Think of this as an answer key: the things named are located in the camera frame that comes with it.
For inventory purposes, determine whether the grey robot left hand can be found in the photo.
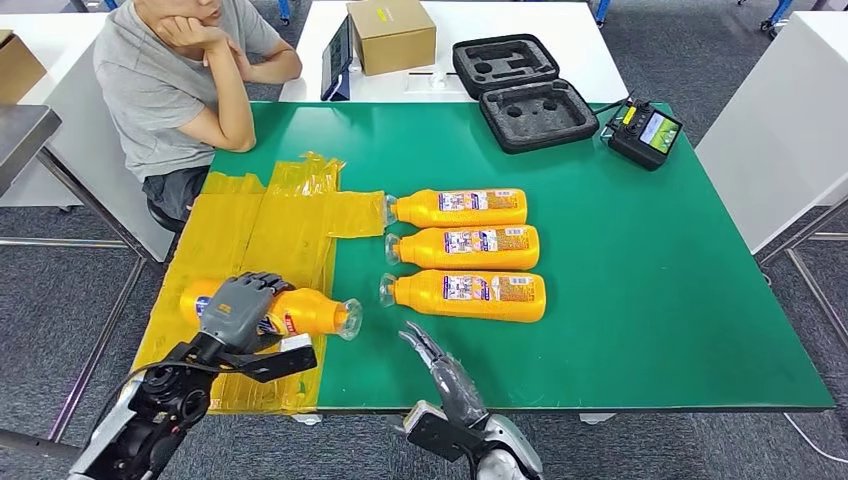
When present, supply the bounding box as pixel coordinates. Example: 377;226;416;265
198;271;293;356

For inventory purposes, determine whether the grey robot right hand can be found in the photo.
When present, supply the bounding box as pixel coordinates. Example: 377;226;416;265
397;321;492;429

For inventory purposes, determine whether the orange detergent bottle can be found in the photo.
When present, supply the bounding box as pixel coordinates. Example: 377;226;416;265
178;278;364;341
384;188;529;230
384;225;541;272
378;269;548;325

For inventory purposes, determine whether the yellow plastic sheet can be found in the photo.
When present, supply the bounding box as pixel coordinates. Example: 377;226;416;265
132;152;387;415

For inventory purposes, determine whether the black stool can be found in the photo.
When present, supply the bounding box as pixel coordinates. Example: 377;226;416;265
146;197;189;233

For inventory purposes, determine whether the green top work table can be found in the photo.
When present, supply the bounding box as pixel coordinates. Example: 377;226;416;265
208;101;835;425

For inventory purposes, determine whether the white table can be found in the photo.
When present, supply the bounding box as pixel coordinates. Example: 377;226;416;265
694;11;848;255
280;0;629;105
0;13;177;263

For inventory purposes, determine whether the person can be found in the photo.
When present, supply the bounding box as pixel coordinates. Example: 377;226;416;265
92;0;304;223

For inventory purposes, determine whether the dark tablet on stand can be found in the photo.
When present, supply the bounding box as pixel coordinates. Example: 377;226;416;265
320;15;356;103

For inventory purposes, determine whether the grey metal table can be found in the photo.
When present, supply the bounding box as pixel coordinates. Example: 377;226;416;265
0;104;157;462

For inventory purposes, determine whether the black foam-lined case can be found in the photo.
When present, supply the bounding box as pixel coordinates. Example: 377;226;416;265
452;33;600;155

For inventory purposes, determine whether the black remote controller with screen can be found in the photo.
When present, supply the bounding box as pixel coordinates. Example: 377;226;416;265
601;94;684;172

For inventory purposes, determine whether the closed cardboard box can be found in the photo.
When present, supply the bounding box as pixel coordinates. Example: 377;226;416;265
346;0;439;77

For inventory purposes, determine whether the open cardboard box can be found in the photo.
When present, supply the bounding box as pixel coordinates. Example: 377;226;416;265
0;29;50;106

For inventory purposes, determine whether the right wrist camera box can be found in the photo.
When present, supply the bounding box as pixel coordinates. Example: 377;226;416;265
402;399;475;464

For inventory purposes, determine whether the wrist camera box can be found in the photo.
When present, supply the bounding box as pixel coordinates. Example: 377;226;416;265
402;399;475;464
218;333;319;384

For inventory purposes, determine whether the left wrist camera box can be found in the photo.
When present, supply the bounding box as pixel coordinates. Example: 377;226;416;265
218;333;319;384

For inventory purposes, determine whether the white floor cable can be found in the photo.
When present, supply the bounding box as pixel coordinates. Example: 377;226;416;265
783;413;848;465

